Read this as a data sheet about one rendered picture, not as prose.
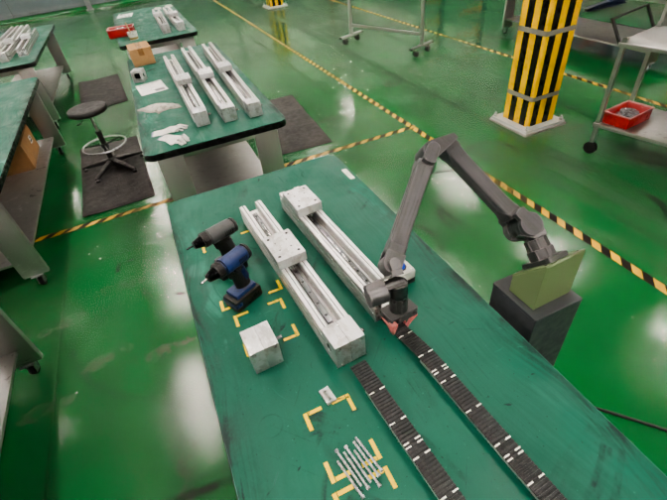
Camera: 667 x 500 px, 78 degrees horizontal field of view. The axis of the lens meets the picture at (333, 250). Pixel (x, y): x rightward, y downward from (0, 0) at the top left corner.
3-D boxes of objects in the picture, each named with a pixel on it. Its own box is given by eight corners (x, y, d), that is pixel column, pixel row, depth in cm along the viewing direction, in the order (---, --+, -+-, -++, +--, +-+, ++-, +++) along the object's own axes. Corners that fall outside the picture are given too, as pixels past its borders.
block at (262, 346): (291, 357, 129) (286, 338, 123) (256, 374, 126) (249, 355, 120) (279, 335, 136) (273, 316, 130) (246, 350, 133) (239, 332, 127)
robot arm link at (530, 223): (450, 120, 130) (437, 134, 139) (421, 146, 126) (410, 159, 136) (548, 224, 129) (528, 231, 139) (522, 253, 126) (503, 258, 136)
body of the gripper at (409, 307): (378, 312, 129) (377, 296, 125) (405, 299, 133) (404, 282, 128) (391, 325, 124) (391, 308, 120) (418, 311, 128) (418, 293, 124)
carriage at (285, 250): (308, 264, 153) (306, 250, 148) (281, 276, 150) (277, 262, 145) (291, 241, 164) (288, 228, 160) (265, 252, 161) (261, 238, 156)
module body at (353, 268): (400, 310, 140) (400, 292, 134) (375, 321, 137) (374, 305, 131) (301, 200, 196) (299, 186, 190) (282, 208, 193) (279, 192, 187)
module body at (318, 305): (351, 333, 134) (349, 316, 129) (324, 347, 131) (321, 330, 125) (264, 214, 190) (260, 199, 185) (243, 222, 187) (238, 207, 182)
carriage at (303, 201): (323, 214, 176) (321, 200, 172) (300, 223, 173) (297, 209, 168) (307, 197, 187) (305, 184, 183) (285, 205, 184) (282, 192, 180)
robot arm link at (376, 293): (398, 255, 119) (389, 259, 128) (361, 266, 117) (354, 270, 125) (412, 295, 118) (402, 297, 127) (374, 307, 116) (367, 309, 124)
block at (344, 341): (372, 350, 128) (371, 330, 122) (337, 368, 125) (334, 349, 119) (357, 330, 135) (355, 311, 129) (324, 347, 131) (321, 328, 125)
